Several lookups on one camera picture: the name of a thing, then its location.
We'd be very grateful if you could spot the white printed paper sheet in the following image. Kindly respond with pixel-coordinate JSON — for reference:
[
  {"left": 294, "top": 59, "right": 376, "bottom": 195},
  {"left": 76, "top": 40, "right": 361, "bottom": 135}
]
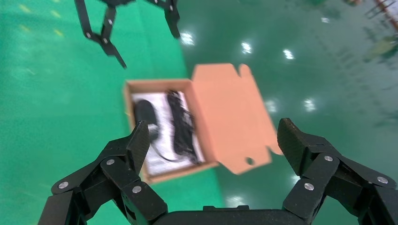
[{"left": 130, "top": 91, "right": 207, "bottom": 178}]

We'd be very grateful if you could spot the black wired mouse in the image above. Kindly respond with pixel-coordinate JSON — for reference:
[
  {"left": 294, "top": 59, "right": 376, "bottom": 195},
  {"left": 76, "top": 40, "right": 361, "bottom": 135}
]
[{"left": 133, "top": 98, "right": 179, "bottom": 163}]

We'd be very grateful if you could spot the red metal frame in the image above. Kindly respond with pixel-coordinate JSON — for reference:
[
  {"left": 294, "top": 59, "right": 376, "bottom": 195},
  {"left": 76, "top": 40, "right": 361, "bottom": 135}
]
[{"left": 375, "top": 0, "right": 398, "bottom": 32}]

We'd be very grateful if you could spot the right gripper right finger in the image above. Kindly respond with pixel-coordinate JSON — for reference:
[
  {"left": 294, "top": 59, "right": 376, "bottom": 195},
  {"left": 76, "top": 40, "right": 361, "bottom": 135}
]
[{"left": 276, "top": 118, "right": 398, "bottom": 225}]

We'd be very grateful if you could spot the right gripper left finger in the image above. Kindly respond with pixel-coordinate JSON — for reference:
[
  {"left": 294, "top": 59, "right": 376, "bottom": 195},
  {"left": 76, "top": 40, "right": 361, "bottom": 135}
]
[{"left": 38, "top": 120, "right": 169, "bottom": 225}]

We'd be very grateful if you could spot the green table mat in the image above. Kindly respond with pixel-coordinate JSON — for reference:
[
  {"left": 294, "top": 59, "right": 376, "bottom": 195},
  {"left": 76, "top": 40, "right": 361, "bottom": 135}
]
[{"left": 0, "top": 0, "right": 225, "bottom": 225}]

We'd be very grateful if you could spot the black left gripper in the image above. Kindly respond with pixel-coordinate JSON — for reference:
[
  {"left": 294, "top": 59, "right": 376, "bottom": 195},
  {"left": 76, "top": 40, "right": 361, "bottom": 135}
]
[{"left": 74, "top": 0, "right": 181, "bottom": 69}]

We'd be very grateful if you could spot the black data cable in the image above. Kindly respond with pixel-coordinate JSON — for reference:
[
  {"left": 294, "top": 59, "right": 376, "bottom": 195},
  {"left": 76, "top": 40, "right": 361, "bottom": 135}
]
[{"left": 166, "top": 90, "right": 202, "bottom": 164}]

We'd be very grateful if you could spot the orange cardboard box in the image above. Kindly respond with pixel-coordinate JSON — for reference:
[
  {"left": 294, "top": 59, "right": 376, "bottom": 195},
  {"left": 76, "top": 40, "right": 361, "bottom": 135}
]
[{"left": 122, "top": 63, "right": 283, "bottom": 185}]

